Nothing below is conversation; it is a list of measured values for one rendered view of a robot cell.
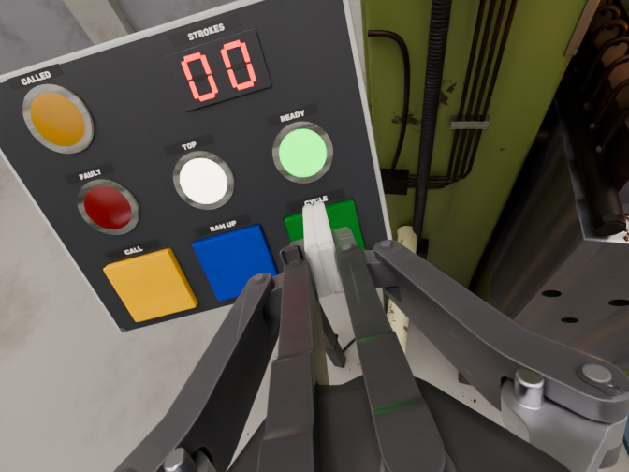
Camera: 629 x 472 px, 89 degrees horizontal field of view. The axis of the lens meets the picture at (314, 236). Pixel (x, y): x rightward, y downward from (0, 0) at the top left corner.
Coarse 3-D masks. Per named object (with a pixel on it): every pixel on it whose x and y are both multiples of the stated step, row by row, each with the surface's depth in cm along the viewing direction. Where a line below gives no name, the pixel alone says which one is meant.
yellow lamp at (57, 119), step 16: (48, 96) 27; (64, 96) 27; (32, 112) 28; (48, 112) 28; (64, 112) 28; (80, 112) 28; (48, 128) 28; (64, 128) 28; (80, 128) 28; (64, 144) 29
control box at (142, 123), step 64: (256, 0) 26; (320, 0) 26; (64, 64) 27; (128, 64) 27; (192, 64) 27; (256, 64) 27; (320, 64) 28; (0, 128) 28; (128, 128) 29; (192, 128) 29; (256, 128) 29; (320, 128) 30; (64, 192) 31; (128, 192) 31; (256, 192) 32; (320, 192) 32; (128, 256) 34; (192, 256) 34; (128, 320) 37
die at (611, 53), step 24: (600, 0) 54; (624, 0) 51; (600, 24) 50; (624, 48) 46; (600, 72) 46; (624, 72) 43; (600, 96) 45; (624, 96) 41; (624, 144) 38; (624, 168) 38; (624, 192) 38
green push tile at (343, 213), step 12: (336, 204) 32; (348, 204) 32; (288, 216) 33; (300, 216) 32; (336, 216) 33; (348, 216) 33; (288, 228) 33; (300, 228) 33; (336, 228) 33; (360, 240) 34
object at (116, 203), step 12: (96, 192) 31; (108, 192) 31; (84, 204) 31; (96, 204) 31; (108, 204) 31; (120, 204) 31; (96, 216) 32; (108, 216) 32; (120, 216) 32; (108, 228) 32; (120, 228) 32
